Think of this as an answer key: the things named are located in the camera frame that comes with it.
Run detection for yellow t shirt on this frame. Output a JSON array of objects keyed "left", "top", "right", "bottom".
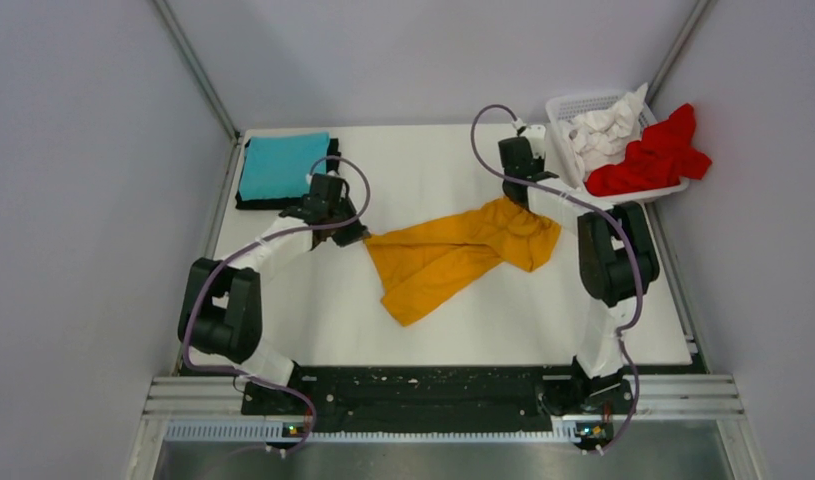
[{"left": 364, "top": 198, "right": 562, "bottom": 327}]

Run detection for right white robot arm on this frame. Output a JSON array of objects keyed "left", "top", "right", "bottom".
[{"left": 498, "top": 127, "right": 660, "bottom": 412}]

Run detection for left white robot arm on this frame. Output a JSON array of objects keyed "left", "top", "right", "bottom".
[{"left": 178, "top": 174, "right": 367, "bottom": 414}]

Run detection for white plastic laundry basket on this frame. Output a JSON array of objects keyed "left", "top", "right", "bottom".
[{"left": 545, "top": 89, "right": 691, "bottom": 205}]

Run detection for folded turquoise t shirt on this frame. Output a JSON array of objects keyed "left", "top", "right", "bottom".
[{"left": 237, "top": 131, "right": 331, "bottom": 203}]

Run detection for crumpled white t shirt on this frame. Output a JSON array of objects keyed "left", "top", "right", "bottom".
[{"left": 560, "top": 83, "right": 649, "bottom": 181}]

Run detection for crumpled red t shirt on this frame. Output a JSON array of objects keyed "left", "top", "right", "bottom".
[{"left": 585, "top": 103, "right": 712, "bottom": 197}]

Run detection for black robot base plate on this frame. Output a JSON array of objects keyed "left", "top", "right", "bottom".
[{"left": 241, "top": 366, "right": 632, "bottom": 433}]

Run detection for right aluminium corner post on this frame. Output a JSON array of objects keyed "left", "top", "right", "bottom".
[{"left": 645, "top": 0, "right": 718, "bottom": 105}]

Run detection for aluminium corner post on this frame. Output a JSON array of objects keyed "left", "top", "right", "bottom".
[
  {"left": 645, "top": 0, "right": 718, "bottom": 105},
  {"left": 148, "top": 0, "right": 239, "bottom": 141}
]

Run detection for left aluminium corner post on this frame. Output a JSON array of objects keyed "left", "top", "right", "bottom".
[{"left": 148, "top": 0, "right": 239, "bottom": 141}]

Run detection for aluminium frame rail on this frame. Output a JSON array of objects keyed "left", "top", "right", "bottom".
[{"left": 143, "top": 375, "right": 744, "bottom": 445}]

